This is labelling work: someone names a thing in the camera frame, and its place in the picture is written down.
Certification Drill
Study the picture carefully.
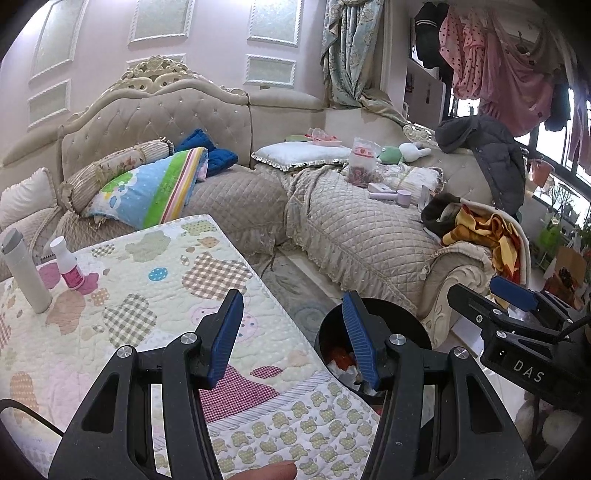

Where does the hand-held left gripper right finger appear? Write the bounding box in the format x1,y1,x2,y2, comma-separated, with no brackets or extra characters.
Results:
342,290,536,480

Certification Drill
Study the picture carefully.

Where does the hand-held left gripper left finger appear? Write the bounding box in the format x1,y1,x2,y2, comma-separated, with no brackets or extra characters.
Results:
48,290,245,480

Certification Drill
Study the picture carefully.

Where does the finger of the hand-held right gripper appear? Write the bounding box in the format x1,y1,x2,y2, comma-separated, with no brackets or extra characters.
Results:
489,276,573,324
447,282,509,341

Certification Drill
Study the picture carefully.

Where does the orange plastic snack packet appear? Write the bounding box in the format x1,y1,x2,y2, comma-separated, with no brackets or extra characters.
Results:
325,344,358,370

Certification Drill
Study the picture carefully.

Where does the black trash bin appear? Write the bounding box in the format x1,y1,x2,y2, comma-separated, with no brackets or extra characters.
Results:
315,298,432,407

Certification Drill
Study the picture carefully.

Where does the person's left hand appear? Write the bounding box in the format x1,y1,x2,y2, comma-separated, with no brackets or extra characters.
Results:
226,462,299,480

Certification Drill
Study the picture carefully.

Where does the cardboard box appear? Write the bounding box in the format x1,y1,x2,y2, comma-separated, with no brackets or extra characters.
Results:
542,247,591,310

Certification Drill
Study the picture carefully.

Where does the yellow red cloth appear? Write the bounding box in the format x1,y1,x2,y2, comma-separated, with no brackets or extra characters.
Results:
441,203,522,282

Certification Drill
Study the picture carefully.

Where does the cream plush toy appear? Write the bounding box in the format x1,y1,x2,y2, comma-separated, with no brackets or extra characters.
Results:
515,399,587,457

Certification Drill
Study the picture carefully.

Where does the dark brown cloth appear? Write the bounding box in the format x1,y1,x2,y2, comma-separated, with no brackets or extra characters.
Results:
421,193,462,232

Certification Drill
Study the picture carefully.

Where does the beige quilted sofa cover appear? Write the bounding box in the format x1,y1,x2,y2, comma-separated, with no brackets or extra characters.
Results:
55,164,462,319

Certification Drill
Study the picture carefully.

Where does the pink bucket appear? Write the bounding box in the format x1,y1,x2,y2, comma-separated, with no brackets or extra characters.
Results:
529,158,555,188

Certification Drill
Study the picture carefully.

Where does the pink handheld device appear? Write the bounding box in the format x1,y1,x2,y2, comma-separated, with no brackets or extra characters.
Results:
368,182,413,209

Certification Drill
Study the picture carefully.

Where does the dark puffer jacket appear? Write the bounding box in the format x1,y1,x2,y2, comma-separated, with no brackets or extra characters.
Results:
436,114,527,217

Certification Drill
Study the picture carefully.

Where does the white floral pouch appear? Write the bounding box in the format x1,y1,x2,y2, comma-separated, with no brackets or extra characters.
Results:
392,166,444,195

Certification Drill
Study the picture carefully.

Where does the white rabbit plush toy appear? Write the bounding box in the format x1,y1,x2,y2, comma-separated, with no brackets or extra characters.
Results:
397,141,432,163

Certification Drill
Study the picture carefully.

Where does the blue cartoon folded blanket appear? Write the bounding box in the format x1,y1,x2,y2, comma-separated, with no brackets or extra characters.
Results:
85,148,209,229

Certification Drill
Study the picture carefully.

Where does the white pink-label pill bottle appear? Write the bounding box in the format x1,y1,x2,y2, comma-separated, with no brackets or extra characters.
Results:
49,236,86,291

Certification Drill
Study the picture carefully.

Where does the clear plastic snack bag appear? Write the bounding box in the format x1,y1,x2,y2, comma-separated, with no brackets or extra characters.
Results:
346,137,382,188

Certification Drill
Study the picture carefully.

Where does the dark blue towel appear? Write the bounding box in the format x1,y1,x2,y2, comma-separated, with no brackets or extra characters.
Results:
174,128,239,178

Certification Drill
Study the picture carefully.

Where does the dark hanging garment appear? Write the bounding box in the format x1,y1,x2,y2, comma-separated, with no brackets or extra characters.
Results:
545,78,573,132

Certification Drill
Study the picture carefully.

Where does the white frilled cushion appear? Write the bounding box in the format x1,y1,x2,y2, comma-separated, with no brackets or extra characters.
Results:
250,141,354,172

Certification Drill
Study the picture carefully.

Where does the pink plastic tray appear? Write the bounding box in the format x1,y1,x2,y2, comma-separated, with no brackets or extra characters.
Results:
307,128,342,145

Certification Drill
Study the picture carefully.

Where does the white thermos bottle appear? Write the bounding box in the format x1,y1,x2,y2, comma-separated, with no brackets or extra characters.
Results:
0,228,54,312

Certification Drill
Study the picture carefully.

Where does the striped floral bolster pillow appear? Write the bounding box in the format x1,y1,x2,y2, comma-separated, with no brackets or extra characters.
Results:
60,141,176,217

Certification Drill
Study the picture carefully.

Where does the plain pink hanging garment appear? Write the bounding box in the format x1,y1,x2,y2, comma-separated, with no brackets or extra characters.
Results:
478,14,568,137

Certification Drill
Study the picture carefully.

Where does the beige tufted sofa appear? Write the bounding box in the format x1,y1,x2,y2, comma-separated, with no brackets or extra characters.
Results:
0,55,527,342

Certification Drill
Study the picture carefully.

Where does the pink polka dot garment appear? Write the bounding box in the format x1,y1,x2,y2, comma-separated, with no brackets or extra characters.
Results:
438,7,490,100

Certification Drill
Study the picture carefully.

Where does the plain white cushion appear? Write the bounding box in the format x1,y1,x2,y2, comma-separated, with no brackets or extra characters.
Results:
0,168,61,227

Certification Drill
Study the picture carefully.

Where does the black hanging garment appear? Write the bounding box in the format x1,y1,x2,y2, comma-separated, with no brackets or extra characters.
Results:
413,2,455,81

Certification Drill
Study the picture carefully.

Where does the floral patterned curtain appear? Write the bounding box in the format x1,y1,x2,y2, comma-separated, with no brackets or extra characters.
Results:
321,0,409,127

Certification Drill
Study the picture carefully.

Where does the black cable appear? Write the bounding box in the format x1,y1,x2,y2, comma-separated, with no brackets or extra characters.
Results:
0,399,65,437

